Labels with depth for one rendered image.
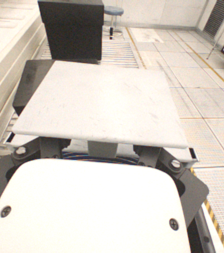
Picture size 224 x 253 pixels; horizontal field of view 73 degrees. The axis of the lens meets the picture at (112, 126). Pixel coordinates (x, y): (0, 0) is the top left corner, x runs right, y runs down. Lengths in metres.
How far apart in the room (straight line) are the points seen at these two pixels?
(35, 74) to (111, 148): 0.51
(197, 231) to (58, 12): 0.86
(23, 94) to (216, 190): 1.45
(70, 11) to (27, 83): 0.42
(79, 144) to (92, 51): 0.77
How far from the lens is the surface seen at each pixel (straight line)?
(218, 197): 1.52
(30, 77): 0.62
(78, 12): 0.86
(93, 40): 0.90
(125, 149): 0.19
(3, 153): 0.54
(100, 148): 0.16
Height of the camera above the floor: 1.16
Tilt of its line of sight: 49 degrees down
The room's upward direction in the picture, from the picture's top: 7 degrees clockwise
